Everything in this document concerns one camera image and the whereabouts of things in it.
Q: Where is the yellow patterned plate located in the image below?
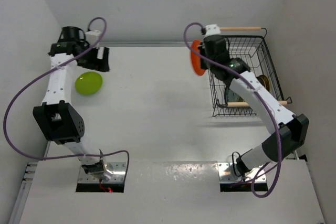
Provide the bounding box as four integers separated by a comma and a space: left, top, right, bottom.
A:
257, 74, 271, 91

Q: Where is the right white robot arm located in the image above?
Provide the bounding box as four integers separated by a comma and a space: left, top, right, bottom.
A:
201, 35, 309, 176

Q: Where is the blue patterned plate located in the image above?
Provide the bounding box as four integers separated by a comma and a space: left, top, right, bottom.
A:
224, 86, 243, 104

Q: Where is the black wire dish rack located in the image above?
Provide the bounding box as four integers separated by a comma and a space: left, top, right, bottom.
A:
208, 35, 292, 116

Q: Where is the green plate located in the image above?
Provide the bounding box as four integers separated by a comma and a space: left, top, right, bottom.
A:
75, 71, 103, 95

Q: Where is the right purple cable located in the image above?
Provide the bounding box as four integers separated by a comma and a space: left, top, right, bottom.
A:
183, 22, 283, 198

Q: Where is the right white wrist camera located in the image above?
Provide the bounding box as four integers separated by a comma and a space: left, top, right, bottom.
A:
201, 24, 221, 37

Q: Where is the orange plate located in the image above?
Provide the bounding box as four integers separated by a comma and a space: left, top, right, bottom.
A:
190, 39, 205, 76

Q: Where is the purple cable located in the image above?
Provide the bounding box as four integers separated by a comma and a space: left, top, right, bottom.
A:
183, 22, 283, 198
2, 17, 130, 177

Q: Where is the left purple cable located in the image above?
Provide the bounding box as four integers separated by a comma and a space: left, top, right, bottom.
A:
2, 17, 130, 177

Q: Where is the metal base plate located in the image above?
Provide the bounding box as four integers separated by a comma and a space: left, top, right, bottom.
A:
78, 162, 127, 184
217, 162, 266, 184

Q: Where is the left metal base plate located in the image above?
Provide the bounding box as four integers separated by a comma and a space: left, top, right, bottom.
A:
78, 162, 127, 184

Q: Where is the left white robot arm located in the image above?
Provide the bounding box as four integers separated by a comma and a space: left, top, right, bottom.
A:
33, 26, 113, 182

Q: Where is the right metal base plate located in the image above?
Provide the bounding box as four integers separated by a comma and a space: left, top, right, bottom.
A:
217, 162, 266, 184

